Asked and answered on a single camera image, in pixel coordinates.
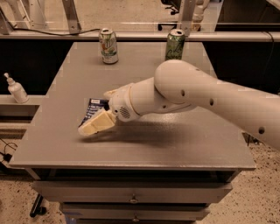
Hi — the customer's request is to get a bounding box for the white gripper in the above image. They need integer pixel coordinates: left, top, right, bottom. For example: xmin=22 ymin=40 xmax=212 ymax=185
xmin=78 ymin=84 xmax=140 ymax=137

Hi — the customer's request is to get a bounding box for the blue rxbar blueberry wrapper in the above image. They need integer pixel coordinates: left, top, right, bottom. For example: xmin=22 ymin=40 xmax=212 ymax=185
xmin=80 ymin=98 xmax=109 ymax=125

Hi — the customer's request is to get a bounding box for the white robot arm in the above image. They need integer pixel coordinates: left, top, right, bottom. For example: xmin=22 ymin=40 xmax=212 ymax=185
xmin=78 ymin=59 xmax=280 ymax=149

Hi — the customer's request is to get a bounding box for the white 7up soda can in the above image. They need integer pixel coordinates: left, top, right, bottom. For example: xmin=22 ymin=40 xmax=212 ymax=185
xmin=99 ymin=28 xmax=118 ymax=64

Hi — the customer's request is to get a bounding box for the green soda can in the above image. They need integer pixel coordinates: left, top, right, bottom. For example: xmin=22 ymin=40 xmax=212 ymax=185
xmin=165 ymin=29 xmax=186 ymax=60

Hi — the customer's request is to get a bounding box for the white pump bottle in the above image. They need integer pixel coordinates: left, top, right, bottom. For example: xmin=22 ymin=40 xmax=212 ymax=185
xmin=4 ymin=73 xmax=29 ymax=103

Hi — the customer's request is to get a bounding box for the grey upper drawer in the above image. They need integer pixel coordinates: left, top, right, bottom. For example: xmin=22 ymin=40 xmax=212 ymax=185
xmin=32 ymin=181 xmax=232 ymax=204

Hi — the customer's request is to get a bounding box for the grey drawer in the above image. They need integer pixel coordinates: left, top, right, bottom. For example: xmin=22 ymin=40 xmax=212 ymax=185
xmin=32 ymin=181 xmax=232 ymax=204
xmin=60 ymin=203 xmax=210 ymax=221

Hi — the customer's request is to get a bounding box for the grey lower drawer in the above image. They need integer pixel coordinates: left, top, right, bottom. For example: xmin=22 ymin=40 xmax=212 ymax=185
xmin=60 ymin=203 xmax=210 ymax=221

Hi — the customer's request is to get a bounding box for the black caster wheel leg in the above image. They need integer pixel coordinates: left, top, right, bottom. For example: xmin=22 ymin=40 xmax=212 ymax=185
xmin=30 ymin=194 xmax=46 ymax=218

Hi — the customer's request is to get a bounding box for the metal frame leg left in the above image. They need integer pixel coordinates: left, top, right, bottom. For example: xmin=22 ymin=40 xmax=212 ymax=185
xmin=62 ymin=0 xmax=81 ymax=35

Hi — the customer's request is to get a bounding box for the metal frame leg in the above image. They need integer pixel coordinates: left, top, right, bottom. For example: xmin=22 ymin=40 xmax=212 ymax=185
xmin=178 ymin=0 xmax=196 ymax=37
xmin=62 ymin=0 xmax=81 ymax=35

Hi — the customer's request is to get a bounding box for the black cable on ledge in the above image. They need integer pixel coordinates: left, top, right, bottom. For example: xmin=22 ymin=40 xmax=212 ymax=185
xmin=11 ymin=27 xmax=102 ymax=37

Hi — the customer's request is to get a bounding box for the black cable on floor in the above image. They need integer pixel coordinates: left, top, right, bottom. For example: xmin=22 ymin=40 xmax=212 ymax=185
xmin=0 ymin=138 xmax=18 ymax=163

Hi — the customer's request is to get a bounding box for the metal frame leg right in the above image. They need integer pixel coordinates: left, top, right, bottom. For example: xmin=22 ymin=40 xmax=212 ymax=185
xmin=178 ymin=0 xmax=196 ymax=37

